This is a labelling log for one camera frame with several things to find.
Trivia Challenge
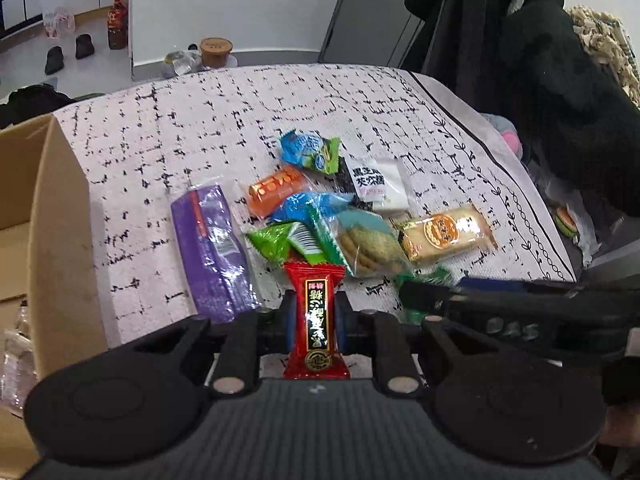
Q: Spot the cooking oil bottle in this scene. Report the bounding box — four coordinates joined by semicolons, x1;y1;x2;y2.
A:
107;0;129;51

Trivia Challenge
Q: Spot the wrapped pack of bottles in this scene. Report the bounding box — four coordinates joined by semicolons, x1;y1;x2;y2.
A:
42;7;76;40

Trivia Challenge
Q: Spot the green triangular snack packet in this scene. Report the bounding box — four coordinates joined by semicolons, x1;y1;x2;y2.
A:
245;220;327;267

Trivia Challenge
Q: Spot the yellow cracker packet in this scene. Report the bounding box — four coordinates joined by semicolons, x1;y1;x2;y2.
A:
394;204;499;264

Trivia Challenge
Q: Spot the orange snack packet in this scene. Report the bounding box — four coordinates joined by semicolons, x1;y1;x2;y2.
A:
247;165;309;219

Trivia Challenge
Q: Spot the grey cabinet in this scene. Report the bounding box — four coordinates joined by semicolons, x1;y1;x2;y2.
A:
318;0;441;68

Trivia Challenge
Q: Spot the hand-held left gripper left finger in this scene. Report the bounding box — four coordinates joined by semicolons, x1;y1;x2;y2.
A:
122;291;297;397

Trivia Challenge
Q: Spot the brown cardboard box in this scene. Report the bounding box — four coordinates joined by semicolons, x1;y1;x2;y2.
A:
0;113;110;467

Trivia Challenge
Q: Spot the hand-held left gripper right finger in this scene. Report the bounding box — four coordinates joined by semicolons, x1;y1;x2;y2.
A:
335;291;477;396

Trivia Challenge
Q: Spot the pink and grey plush toy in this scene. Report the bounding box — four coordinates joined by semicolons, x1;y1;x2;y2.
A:
481;112;525;162

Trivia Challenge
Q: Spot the plain blue snack packet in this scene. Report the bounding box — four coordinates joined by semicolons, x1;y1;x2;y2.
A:
271;192;351;224

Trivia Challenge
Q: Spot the purple snack packet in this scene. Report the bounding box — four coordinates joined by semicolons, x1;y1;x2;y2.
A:
170;184;261;324

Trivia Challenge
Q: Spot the brown paper bowl with lid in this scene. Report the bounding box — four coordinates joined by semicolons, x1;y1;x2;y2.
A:
199;37;235;68

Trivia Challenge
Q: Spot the clear plastic bag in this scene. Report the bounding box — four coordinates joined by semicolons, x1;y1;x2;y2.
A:
161;49;207;80

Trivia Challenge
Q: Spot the teal biscuit packet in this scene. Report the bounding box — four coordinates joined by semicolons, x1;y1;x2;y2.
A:
306;199;417;279

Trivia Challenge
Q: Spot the black coat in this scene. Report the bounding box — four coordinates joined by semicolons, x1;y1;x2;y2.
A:
397;0;640;221

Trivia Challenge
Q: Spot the small dark green snack packet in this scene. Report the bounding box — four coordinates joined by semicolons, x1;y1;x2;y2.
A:
396;266;454;324

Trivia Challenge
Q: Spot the crumpled clear plastic wrap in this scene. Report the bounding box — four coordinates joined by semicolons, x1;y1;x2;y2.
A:
0;299;40;417

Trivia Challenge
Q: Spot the blue and green snack packet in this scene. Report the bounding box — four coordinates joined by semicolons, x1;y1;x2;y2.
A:
279;129;342;176

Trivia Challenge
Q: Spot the black and white snack packet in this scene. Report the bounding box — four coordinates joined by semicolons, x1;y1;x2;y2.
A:
329;156;412;214

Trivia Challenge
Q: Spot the red snack packet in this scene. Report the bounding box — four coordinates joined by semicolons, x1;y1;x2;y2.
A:
282;261;351;380

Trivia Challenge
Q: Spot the burger toy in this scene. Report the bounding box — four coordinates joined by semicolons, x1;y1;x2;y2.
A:
554;206;580;238

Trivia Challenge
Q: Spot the black bag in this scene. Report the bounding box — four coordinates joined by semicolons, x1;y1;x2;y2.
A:
0;84;77;130

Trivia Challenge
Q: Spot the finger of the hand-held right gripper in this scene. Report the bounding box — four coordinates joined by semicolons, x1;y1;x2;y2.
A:
398;280;455;314
456;276;583;295

